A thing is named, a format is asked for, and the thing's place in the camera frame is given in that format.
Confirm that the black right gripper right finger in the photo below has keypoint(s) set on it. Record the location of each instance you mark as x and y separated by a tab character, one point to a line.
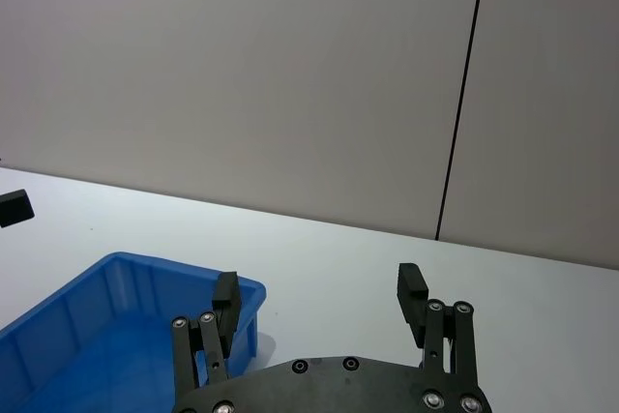
411	302

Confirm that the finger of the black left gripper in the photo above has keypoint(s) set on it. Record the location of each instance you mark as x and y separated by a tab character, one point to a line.
14	209

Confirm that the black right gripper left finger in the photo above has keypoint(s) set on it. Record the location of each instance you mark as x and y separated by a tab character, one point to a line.
227	306

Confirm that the blue plastic bin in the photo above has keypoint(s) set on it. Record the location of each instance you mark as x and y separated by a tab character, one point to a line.
97	335

